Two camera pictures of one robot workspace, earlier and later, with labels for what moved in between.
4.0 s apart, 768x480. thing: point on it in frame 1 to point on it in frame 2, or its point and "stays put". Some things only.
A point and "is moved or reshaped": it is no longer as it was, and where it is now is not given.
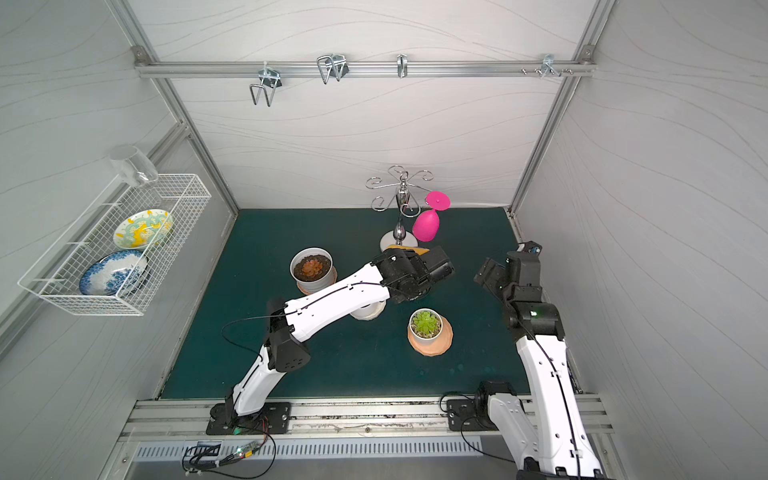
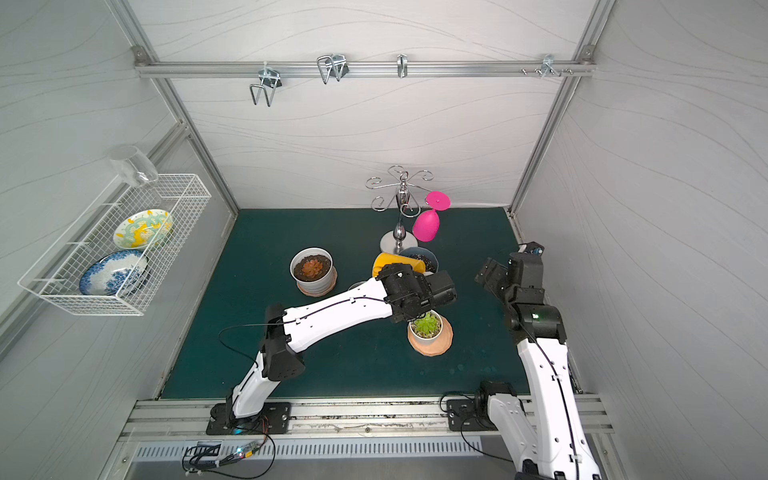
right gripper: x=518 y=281 stays put
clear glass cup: x=133 y=166 stays put
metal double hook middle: x=332 y=65 stays put
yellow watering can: x=417 y=250 is moved or reshaped
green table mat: x=451 y=337 stays put
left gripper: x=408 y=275 to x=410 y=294
